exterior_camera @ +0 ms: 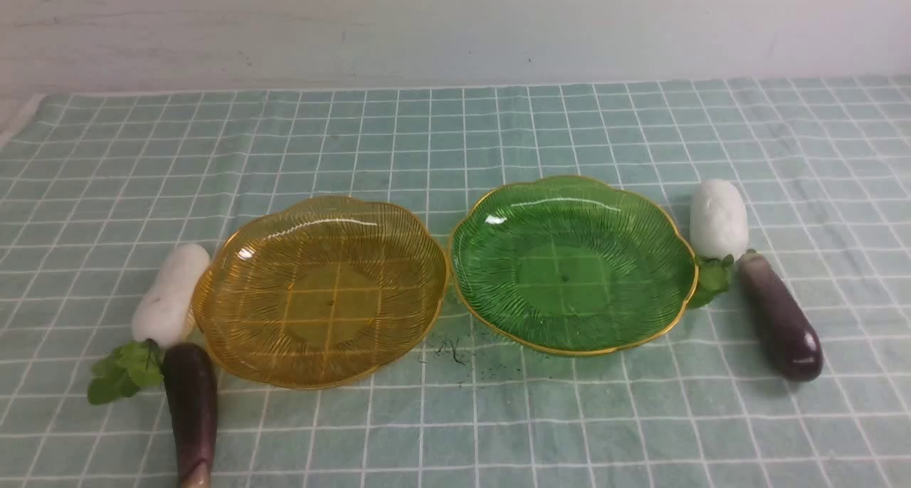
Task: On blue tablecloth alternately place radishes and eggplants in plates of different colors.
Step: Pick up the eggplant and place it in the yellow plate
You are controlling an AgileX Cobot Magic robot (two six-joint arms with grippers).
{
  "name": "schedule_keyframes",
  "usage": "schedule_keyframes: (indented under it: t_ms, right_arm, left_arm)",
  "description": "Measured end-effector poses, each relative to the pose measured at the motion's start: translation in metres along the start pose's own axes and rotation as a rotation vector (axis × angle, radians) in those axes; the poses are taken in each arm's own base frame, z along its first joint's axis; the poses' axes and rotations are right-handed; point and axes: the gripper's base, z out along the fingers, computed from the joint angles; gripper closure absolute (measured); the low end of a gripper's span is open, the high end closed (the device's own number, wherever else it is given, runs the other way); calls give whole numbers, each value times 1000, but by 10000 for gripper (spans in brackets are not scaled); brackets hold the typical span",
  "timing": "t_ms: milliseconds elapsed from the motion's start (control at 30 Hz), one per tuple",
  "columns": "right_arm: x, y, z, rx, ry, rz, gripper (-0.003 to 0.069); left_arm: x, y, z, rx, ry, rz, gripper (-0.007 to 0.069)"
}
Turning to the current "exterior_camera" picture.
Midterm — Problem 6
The purple eggplant with stem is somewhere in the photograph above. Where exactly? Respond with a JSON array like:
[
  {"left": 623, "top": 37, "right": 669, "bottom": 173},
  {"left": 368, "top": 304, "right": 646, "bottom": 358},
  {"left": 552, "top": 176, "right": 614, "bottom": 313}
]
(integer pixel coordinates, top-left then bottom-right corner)
[{"left": 162, "top": 342, "right": 218, "bottom": 487}]

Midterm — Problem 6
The white radish with leaves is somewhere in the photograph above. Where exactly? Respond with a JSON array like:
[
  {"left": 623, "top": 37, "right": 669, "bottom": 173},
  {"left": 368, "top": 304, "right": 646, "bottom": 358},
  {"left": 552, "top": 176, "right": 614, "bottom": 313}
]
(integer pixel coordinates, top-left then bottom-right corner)
[{"left": 87, "top": 243, "right": 211, "bottom": 405}]

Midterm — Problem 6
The dark purple eggplant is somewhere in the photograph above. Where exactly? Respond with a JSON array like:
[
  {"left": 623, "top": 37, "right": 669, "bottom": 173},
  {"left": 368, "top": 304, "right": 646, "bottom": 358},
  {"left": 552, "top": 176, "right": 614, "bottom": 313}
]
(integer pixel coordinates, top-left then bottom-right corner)
[{"left": 737, "top": 249, "right": 824, "bottom": 382}]

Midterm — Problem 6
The green plastic plate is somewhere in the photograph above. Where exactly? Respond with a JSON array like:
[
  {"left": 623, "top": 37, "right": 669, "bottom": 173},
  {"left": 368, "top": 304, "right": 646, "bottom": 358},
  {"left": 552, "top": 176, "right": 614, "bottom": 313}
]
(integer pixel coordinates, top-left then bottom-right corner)
[{"left": 448, "top": 176, "right": 700, "bottom": 357}]

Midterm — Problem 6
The white radish by green plate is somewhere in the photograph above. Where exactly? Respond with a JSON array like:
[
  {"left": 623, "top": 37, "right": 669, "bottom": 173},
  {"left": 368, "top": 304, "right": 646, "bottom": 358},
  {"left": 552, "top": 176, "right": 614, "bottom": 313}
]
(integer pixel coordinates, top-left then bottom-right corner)
[{"left": 688, "top": 179, "right": 749, "bottom": 309}]

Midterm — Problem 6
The green checkered tablecloth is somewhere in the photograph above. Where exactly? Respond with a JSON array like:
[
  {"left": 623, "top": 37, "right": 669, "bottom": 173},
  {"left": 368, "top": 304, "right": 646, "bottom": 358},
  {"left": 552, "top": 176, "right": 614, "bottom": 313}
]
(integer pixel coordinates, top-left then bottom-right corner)
[{"left": 1, "top": 74, "right": 910, "bottom": 487}]

